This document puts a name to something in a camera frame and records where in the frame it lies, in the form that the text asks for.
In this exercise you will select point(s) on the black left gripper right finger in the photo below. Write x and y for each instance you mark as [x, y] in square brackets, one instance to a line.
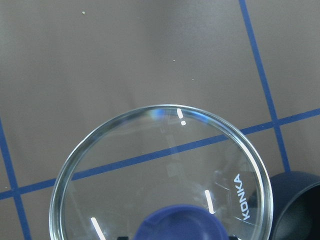
[233, 238]

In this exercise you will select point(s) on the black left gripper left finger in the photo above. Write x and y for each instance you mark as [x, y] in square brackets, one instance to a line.
[122, 238]

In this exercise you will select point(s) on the glass lid purple knob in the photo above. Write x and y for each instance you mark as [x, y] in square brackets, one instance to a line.
[159, 170]

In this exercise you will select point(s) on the dark blue pot purple handle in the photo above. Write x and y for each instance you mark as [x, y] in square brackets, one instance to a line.
[296, 206]

